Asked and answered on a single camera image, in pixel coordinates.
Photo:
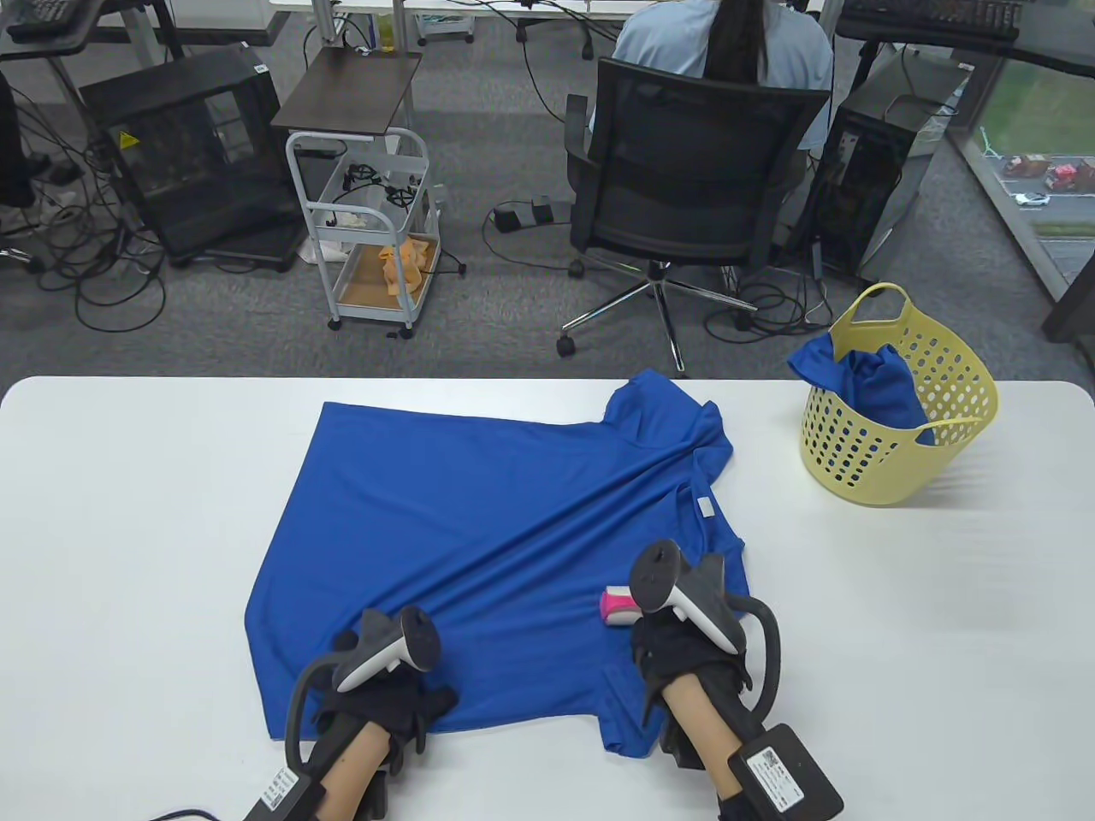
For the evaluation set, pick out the black open computer case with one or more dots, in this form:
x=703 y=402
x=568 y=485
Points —
x=171 y=77

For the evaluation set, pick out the pink lint roller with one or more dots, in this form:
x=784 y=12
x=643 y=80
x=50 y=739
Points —
x=618 y=605

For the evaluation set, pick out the person's right hand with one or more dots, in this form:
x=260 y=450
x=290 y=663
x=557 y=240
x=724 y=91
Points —
x=676 y=654

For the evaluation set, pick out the white rolling cart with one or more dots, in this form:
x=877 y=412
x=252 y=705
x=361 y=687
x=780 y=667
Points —
x=351 y=235

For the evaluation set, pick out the black keyboard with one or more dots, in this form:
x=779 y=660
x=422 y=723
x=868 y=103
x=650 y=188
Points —
x=932 y=15
x=43 y=15

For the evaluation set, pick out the dark grey right hand controller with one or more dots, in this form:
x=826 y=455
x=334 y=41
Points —
x=654 y=573

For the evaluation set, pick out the person's left hand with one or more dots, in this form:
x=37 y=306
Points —
x=385 y=701

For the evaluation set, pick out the black computer tower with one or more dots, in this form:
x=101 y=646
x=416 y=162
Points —
x=890 y=154

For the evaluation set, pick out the person's right forearm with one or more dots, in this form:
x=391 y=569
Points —
x=701 y=727

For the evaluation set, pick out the dark grey left hand controller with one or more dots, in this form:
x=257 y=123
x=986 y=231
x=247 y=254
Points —
x=419 y=637

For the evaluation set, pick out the person's left forearm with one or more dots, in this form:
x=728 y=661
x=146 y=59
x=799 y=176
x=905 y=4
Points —
x=355 y=770

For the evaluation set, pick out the brown side table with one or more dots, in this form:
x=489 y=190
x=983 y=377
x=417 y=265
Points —
x=351 y=90

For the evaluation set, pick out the yellow perforated plastic basket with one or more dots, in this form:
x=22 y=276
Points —
x=881 y=470

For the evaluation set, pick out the blue t-shirt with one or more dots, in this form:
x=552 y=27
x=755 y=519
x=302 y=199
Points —
x=479 y=530
x=881 y=385

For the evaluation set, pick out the orange cloth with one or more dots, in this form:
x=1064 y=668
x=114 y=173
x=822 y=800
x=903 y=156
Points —
x=402 y=265

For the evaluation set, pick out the white desk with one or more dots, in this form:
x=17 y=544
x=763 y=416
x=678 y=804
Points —
x=325 y=21

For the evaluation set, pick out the dark grey hand controller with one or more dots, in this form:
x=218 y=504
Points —
x=419 y=637
x=654 y=573

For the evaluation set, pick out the black desk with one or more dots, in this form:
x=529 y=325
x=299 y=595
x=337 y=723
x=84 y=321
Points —
x=1061 y=38
x=214 y=17

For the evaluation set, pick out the black mesh office chair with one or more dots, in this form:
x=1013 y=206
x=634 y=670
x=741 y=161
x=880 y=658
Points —
x=684 y=171

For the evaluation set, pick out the small white storage cart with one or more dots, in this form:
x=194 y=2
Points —
x=445 y=26

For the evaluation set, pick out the black foot pedal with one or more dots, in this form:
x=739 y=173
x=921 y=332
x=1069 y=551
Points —
x=526 y=214

